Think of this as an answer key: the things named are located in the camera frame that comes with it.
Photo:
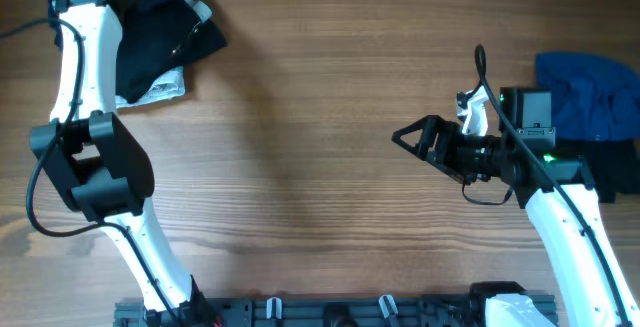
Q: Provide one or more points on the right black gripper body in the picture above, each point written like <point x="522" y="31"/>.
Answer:
<point x="465" y="155"/>

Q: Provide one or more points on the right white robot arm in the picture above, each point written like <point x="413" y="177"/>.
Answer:
<point x="556" y="189"/>

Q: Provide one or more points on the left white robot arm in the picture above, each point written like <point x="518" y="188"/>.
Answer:
<point x="101" y="171"/>

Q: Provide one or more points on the blue crumpled garment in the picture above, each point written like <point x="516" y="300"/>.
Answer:
<point x="594" y="98"/>

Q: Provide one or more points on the black garment with print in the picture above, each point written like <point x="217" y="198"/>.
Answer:
<point x="614" y="165"/>

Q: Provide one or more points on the white grey folded garment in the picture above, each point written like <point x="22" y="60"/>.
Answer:
<point x="170" y="84"/>

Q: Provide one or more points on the black folded garment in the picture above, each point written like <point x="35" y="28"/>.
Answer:
<point x="157" y="45"/>

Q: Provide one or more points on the black mounting rail base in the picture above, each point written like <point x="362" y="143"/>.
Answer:
<point x="424" y="311"/>

